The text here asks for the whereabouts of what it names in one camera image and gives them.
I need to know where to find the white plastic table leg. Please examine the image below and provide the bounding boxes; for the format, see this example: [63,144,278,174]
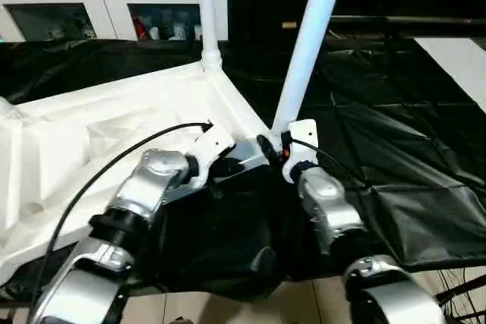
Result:
[0,95,17,118]
[195,0,224,74]
[270,0,351,137]

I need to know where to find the white plastic table top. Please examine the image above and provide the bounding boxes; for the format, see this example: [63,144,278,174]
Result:
[0,61,282,269]

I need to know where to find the black mat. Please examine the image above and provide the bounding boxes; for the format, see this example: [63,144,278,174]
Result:
[0,32,486,302]

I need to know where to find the white flat board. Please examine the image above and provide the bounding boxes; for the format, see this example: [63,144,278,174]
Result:
[413,36,486,114]

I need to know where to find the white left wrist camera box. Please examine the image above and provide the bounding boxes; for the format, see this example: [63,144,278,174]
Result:
[182,124,238,189]

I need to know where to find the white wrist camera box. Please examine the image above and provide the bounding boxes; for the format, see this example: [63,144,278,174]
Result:
[182,124,238,189]
[280,118,320,185]

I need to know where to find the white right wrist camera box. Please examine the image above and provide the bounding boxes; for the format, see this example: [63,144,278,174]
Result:
[280,118,320,185]

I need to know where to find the black metal rail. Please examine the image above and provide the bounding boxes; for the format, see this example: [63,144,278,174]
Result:
[330,14,486,28]

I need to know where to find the thin black floor cables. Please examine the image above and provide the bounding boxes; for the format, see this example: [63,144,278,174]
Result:
[437,267,486,324]

